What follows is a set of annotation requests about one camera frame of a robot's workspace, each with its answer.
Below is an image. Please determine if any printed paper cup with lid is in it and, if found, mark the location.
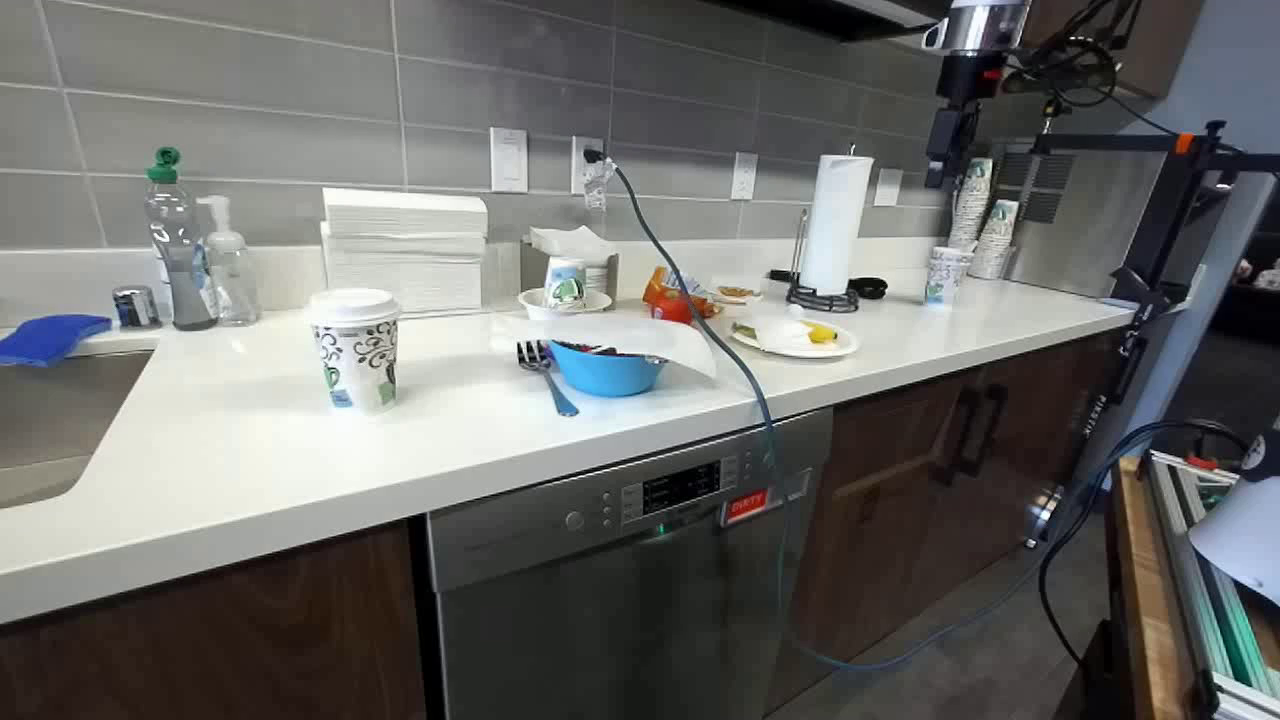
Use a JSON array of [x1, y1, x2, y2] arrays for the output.
[[300, 285, 409, 418]]

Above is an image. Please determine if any blue bowl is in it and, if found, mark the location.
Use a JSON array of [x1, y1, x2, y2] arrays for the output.
[[546, 335, 673, 399]]

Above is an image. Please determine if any white bowl with snacks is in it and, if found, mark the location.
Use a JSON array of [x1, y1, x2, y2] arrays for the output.
[[712, 277, 773, 313]]

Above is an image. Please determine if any short stack of paper cups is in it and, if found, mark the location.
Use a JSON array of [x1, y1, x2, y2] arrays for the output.
[[971, 197, 1024, 285]]

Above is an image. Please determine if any single printed paper cup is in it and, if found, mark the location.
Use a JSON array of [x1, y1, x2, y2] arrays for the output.
[[920, 244, 971, 313]]

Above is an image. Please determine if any small chrome sink fitting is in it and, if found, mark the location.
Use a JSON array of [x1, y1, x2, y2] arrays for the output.
[[108, 280, 168, 334]]

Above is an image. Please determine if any black power plug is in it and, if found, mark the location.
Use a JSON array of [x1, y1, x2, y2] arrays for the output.
[[579, 145, 626, 192]]

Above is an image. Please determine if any black cabinet handle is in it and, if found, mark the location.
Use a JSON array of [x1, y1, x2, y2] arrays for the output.
[[970, 377, 1011, 482]]

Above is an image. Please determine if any steel sink basin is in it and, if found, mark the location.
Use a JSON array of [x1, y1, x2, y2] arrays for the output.
[[0, 348, 155, 513]]

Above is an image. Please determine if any orange snack packet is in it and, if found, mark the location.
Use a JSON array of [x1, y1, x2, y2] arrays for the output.
[[641, 264, 715, 329]]

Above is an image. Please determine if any white wall outlet with plug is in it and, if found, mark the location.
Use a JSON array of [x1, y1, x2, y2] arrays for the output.
[[567, 133, 614, 197]]

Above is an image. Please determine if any white saucer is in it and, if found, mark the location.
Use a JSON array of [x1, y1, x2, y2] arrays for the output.
[[517, 285, 616, 326]]

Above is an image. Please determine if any black camera stand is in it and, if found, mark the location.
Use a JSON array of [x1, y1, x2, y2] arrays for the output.
[[1032, 117, 1280, 313]]

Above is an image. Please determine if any blue cloth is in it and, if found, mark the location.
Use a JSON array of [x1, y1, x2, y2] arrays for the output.
[[0, 313, 118, 374]]

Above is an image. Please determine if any clear pump soap dispenser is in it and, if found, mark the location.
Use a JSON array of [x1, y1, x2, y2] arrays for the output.
[[197, 192, 263, 329]]

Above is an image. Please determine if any grey slanted stand pole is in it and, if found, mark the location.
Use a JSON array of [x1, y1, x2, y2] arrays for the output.
[[1064, 170, 1280, 504]]

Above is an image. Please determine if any metal fork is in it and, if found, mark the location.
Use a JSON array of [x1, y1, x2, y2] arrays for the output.
[[514, 335, 583, 422]]

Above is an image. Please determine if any blue cable with metal connector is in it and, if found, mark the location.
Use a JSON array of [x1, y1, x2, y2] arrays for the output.
[[1024, 418, 1255, 673]]

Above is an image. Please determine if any white paper towel roll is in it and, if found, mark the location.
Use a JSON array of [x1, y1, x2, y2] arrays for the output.
[[795, 153, 880, 300]]

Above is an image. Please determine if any tall stack of paper cups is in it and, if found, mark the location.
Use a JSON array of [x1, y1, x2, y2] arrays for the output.
[[944, 153, 1000, 256]]

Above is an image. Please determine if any green capped soap bottle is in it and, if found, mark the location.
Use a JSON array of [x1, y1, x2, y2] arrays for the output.
[[140, 145, 221, 334]]

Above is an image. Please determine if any wide brown cabinet front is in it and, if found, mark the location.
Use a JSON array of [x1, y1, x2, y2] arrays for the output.
[[0, 515, 434, 720]]

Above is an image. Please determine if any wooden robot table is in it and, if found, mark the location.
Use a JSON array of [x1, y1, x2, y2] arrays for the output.
[[1109, 454, 1213, 720]]

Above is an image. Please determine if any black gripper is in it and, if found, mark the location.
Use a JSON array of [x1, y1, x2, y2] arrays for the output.
[[923, 49, 1009, 192]]

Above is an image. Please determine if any brown cabinet door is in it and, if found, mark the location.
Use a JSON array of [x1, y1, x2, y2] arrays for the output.
[[795, 374, 985, 677], [978, 334, 1130, 553]]

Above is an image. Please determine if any small printed cup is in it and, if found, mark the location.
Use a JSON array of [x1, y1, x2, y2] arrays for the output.
[[540, 256, 591, 313]]

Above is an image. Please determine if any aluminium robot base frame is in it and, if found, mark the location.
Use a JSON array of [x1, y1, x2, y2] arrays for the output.
[[1146, 445, 1280, 720]]

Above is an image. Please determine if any grey power cable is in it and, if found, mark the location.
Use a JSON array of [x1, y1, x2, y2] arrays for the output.
[[604, 155, 1056, 677]]

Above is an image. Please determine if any stainless steel dishwasher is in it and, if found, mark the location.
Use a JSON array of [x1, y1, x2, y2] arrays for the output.
[[424, 403, 836, 720]]

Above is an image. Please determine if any white wall switch plate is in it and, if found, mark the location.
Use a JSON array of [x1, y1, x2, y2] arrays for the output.
[[483, 123, 533, 197]]

